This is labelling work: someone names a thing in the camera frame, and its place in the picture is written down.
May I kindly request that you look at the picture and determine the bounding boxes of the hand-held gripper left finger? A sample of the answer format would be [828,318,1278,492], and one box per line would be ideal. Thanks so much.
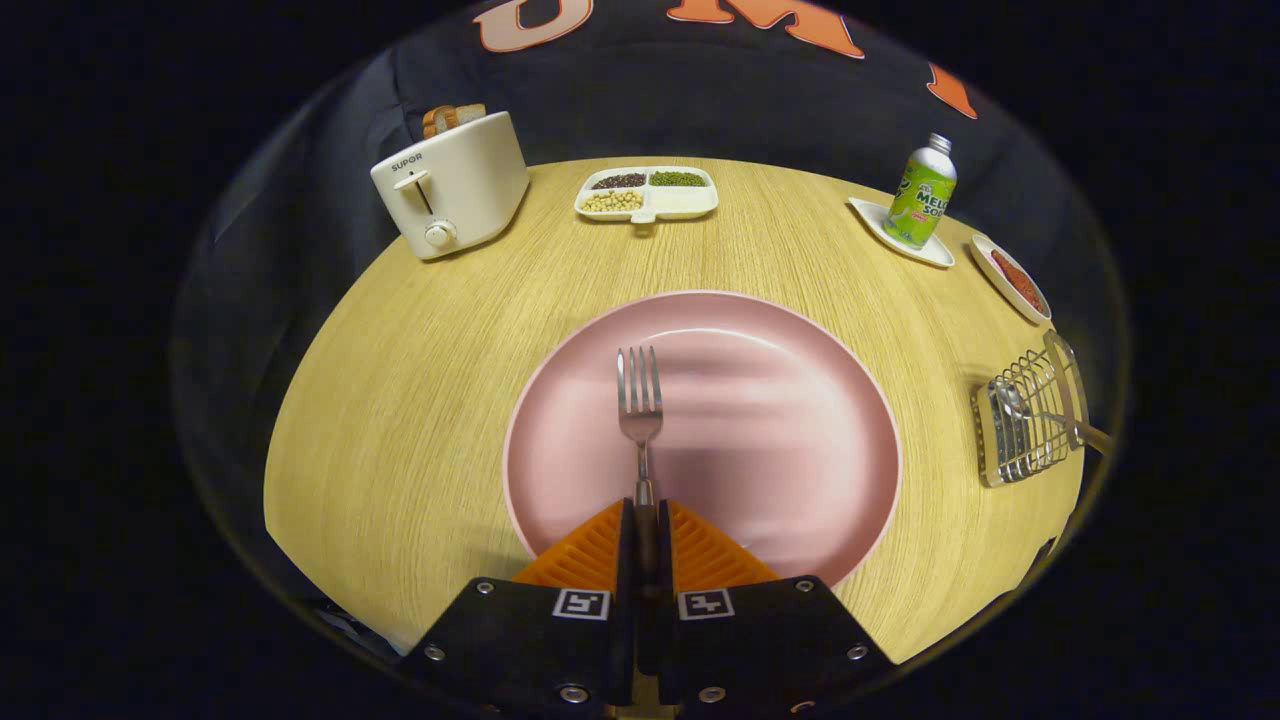
[398,497,641,713]

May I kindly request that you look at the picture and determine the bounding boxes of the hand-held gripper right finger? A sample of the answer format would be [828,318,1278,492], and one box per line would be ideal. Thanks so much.
[655,497,896,713]

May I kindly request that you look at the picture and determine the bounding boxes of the metal fork with brown handle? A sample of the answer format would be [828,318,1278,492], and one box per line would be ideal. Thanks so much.
[616,346,665,591]

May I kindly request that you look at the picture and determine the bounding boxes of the metal spoon with brown handle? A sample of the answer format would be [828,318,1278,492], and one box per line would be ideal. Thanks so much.
[995,380,1113,456]

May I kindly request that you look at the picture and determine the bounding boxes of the pink round plate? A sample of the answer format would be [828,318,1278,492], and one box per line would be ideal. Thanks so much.
[502,290,903,591]

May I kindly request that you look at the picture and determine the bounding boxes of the white divided tray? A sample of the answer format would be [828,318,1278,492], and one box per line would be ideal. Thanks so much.
[574,166,720,225]

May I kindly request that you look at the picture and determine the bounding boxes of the white square coaster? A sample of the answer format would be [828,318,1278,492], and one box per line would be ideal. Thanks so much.
[848,196,956,269]

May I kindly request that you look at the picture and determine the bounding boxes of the cream white toaster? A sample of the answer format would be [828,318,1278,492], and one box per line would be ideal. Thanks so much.
[370,110,530,262]

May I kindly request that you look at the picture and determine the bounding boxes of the white oval food plate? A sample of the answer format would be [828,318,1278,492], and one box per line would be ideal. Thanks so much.
[969,234,1053,327]

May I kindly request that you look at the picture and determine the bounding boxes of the green soda bottle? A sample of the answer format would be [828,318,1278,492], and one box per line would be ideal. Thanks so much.
[883,133,958,251]

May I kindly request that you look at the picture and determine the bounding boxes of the brown fried meat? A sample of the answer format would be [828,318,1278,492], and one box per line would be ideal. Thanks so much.
[990,249,1047,315]

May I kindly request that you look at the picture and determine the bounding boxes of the toasted bread slices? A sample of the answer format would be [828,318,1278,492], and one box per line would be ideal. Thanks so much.
[421,103,488,140]

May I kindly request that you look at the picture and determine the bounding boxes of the metal wire cutlery rack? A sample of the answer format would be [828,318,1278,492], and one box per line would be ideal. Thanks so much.
[970,330,1091,489]

